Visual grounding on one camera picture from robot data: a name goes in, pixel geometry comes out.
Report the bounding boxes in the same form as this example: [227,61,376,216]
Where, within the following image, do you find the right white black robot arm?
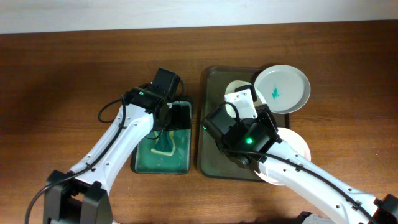
[203,105,397,223]

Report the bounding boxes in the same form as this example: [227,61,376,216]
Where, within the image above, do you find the small green water tray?
[130,96,193,175]

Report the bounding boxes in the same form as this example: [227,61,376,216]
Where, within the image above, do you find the large dark serving tray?
[196,65,291,182]

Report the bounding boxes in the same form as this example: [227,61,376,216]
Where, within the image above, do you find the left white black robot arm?
[43,68,192,223]

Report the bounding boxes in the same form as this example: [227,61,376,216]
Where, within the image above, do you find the green yellow sponge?
[150,131,176,156]

